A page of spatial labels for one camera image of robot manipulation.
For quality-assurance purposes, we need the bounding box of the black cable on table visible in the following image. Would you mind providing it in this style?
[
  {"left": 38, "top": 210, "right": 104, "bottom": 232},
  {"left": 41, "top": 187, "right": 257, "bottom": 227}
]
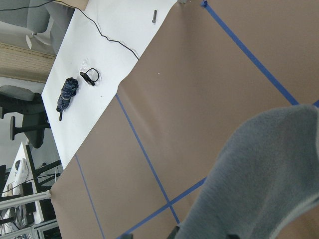
[{"left": 49, "top": 0, "right": 140, "bottom": 60}]

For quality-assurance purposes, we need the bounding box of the black strap loop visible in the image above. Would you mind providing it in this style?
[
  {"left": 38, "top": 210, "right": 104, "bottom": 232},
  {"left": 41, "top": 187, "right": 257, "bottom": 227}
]
[{"left": 79, "top": 67, "right": 100, "bottom": 87}]

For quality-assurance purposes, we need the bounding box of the black office chair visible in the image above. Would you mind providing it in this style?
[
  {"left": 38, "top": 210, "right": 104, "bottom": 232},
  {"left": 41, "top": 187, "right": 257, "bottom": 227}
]
[{"left": 0, "top": 85, "right": 50, "bottom": 149}]

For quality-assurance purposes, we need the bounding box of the metal bolt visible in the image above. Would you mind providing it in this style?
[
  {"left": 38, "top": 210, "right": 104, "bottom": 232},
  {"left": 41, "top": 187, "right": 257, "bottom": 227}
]
[{"left": 152, "top": 9, "right": 158, "bottom": 23}]

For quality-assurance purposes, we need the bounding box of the grey-blue microfibre towel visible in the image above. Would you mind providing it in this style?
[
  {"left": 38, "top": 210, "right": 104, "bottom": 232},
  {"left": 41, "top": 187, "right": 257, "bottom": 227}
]
[{"left": 169, "top": 105, "right": 319, "bottom": 239}]

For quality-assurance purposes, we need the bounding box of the grey office chair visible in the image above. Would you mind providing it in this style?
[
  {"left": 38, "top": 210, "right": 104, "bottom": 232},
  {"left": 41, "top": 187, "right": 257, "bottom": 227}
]
[{"left": 0, "top": 0, "right": 74, "bottom": 54}]

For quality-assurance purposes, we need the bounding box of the folded dark blue umbrella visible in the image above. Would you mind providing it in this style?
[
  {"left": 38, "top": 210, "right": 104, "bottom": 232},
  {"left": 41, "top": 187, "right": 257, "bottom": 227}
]
[{"left": 56, "top": 77, "right": 79, "bottom": 121}]

